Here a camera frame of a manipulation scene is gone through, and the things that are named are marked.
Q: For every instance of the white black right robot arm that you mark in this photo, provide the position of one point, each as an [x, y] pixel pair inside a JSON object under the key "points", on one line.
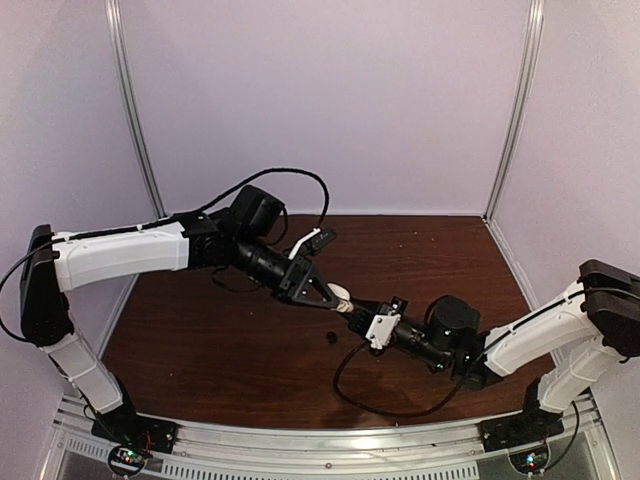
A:
{"points": [[599, 313]]}

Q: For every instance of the aluminium frame post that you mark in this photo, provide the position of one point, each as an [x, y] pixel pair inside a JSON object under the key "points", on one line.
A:
{"points": [[132, 115], [529, 59]]}

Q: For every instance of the white earbud charging case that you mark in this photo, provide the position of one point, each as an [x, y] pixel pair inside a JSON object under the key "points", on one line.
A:
{"points": [[344, 304]]}

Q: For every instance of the circuit board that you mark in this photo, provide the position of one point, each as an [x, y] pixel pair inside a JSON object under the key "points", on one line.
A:
{"points": [[123, 460], [530, 461]]}

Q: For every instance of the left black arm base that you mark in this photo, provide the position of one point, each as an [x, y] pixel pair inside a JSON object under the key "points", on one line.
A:
{"points": [[125, 426]]}

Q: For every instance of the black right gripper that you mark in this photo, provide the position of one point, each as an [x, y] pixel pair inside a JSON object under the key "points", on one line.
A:
{"points": [[383, 308]]}

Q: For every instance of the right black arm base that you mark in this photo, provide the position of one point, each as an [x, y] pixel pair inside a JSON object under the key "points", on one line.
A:
{"points": [[531, 425]]}

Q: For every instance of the left circuit board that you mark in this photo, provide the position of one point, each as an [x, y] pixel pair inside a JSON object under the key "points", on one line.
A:
{"points": [[123, 460]]}

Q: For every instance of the right circuit board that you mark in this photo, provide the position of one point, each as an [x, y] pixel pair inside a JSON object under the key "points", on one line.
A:
{"points": [[530, 461]]}

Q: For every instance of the left aluminium frame post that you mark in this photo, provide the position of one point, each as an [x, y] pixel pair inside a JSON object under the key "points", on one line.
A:
{"points": [[132, 115]]}

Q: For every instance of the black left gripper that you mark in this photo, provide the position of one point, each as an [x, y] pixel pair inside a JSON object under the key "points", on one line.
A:
{"points": [[291, 285]]}

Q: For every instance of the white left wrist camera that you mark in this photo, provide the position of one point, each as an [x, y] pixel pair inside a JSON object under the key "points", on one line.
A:
{"points": [[312, 243]]}

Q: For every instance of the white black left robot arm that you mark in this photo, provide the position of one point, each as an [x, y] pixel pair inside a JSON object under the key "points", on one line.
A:
{"points": [[58, 263]]}

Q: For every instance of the aluminium front rail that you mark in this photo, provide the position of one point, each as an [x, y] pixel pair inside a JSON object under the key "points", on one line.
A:
{"points": [[448, 450]]}

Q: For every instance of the right aluminium frame post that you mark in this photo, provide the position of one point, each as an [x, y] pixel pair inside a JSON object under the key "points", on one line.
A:
{"points": [[529, 59]]}

